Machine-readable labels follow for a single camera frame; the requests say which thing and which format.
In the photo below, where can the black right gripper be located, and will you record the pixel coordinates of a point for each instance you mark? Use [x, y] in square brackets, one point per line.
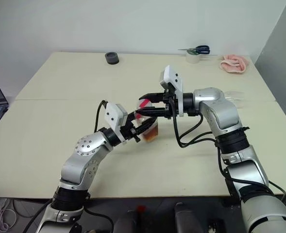
[170, 104]

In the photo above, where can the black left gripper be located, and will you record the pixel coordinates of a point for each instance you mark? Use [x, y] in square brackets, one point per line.
[130, 132]

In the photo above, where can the clear bottle with brown drink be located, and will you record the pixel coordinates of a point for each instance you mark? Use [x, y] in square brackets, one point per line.
[152, 133]

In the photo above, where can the clear wine glass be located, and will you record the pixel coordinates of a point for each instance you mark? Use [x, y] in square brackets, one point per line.
[237, 97]

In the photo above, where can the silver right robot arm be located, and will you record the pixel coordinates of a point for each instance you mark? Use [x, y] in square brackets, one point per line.
[242, 167]

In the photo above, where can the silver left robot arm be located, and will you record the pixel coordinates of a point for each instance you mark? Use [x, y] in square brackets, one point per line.
[84, 155]

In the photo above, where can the white tape roll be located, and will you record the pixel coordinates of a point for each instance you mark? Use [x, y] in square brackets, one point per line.
[192, 58]

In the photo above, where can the black round tape roll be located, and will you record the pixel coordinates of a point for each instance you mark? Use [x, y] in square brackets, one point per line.
[112, 58]

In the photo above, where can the small red object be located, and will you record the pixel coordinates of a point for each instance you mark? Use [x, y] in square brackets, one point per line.
[140, 208]

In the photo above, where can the pink cloth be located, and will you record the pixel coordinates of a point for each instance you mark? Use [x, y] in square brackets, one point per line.
[233, 63]

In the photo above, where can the dark rounded shape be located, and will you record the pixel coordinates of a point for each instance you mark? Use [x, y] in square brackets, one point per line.
[125, 222]
[184, 218]

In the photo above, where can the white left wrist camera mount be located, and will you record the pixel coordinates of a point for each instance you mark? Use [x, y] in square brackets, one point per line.
[111, 116]

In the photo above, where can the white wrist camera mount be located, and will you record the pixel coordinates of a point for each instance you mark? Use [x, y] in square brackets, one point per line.
[173, 77]
[111, 116]

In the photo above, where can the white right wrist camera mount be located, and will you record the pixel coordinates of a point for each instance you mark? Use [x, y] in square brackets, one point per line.
[173, 77]

